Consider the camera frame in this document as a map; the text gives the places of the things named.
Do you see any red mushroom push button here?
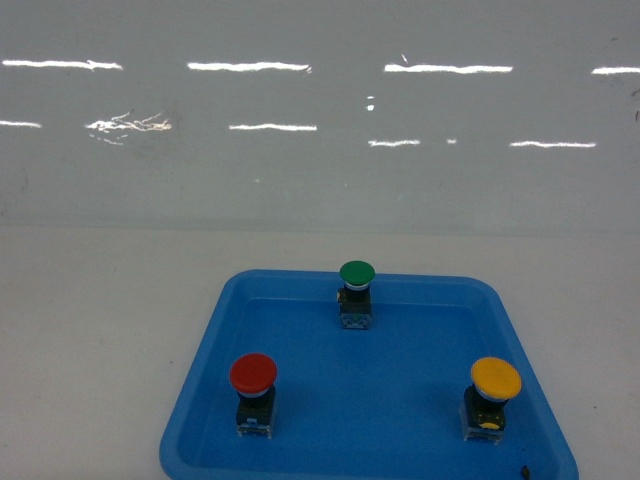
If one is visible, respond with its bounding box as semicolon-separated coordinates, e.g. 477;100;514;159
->
229;352;278;439

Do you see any yellow mushroom push button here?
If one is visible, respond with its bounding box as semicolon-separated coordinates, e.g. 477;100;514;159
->
460;357;522;444

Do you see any green mushroom push button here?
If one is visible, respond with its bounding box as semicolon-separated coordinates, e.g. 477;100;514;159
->
337;260;376;330

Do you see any blue plastic tray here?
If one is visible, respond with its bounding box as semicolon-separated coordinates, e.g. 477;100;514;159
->
159;270;579;479

